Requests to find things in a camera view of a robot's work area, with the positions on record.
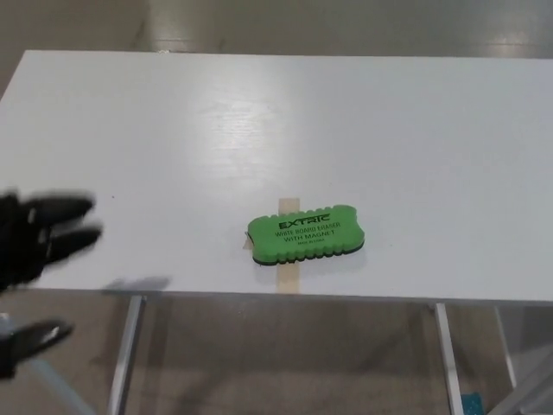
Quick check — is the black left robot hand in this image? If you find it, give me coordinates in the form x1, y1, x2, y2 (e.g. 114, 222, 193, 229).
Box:
0, 189, 105, 382

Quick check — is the green whiteboard eraser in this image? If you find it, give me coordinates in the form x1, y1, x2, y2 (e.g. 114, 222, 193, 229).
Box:
246, 202, 368, 266

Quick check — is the white table leg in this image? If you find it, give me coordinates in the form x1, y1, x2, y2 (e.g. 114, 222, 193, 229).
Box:
434, 303, 461, 415
493, 306, 518, 397
106, 295, 147, 415

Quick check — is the beige masking tape strip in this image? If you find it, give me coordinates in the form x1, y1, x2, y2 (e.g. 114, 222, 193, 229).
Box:
242, 197, 302, 296

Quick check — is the teal patterned object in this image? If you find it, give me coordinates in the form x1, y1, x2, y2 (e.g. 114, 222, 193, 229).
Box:
460, 392, 483, 415

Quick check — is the grey metal frame bar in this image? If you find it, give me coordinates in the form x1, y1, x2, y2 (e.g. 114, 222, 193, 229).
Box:
0, 314, 92, 415

